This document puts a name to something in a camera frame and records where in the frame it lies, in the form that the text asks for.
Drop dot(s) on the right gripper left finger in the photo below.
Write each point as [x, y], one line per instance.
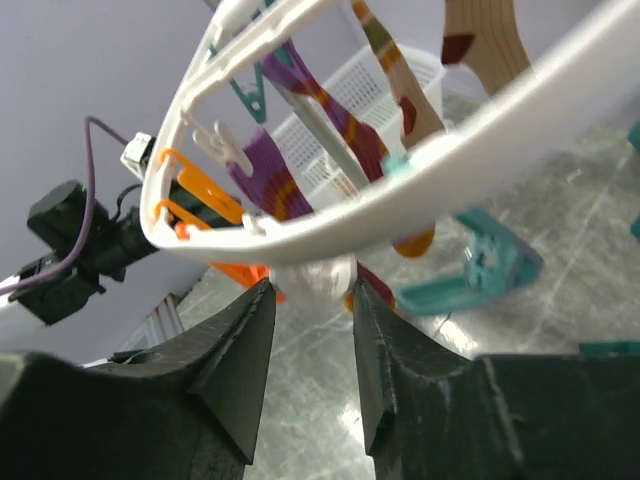
[189, 408]

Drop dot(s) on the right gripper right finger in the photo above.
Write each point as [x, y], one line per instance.
[428, 413]

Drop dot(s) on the purple orange striped sock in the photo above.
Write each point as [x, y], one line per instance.
[271, 187]

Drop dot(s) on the maroon orange striped sock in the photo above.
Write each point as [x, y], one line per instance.
[420, 120]

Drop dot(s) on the orange clothespin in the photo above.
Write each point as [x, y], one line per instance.
[197, 183]
[172, 228]

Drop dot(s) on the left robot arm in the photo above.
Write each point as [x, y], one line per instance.
[113, 244]

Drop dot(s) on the white round clip hanger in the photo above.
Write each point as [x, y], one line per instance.
[593, 69]

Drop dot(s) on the teal clothespin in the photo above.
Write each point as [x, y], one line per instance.
[252, 95]
[497, 262]

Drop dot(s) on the white plastic basket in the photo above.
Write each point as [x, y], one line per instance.
[361, 86]

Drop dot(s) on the white clothespin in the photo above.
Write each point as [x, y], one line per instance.
[219, 144]

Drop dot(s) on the silver white clothes rack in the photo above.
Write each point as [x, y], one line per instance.
[328, 138]

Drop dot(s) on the beige hanging sock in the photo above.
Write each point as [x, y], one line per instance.
[483, 35]

